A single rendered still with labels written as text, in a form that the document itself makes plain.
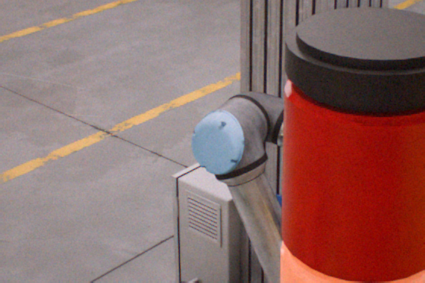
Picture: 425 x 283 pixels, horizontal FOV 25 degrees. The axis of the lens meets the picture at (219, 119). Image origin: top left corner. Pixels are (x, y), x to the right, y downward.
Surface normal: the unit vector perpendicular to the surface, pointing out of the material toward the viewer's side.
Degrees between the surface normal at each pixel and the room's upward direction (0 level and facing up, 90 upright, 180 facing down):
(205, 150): 83
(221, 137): 84
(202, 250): 90
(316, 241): 90
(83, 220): 0
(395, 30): 0
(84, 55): 0
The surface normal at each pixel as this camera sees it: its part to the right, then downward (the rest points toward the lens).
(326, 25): -0.01, -0.91
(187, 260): -0.68, 0.32
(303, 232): -0.83, 0.25
